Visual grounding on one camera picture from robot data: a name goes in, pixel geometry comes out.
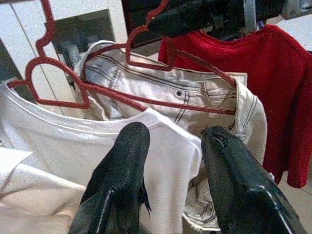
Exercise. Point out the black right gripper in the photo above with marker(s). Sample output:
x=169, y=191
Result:
x=229, y=13

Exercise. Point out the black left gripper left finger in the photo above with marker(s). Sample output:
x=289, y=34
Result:
x=122, y=170

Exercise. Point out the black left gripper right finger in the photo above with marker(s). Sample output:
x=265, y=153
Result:
x=243, y=185

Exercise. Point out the red heart-shaped hanger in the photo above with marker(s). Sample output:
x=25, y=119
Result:
x=63, y=104
x=128, y=50

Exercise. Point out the cream jeans with dark stitching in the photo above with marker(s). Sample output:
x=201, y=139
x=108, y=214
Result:
x=151, y=85

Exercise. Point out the white t-shirt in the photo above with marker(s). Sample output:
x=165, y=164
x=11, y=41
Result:
x=61, y=136

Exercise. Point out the red knit sweater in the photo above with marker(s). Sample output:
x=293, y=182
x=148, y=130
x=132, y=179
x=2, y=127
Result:
x=268, y=73

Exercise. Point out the white cabinet with glass door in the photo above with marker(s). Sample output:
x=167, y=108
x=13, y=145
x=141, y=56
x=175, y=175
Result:
x=19, y=29

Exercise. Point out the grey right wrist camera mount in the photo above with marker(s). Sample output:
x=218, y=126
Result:
x=249, y=14

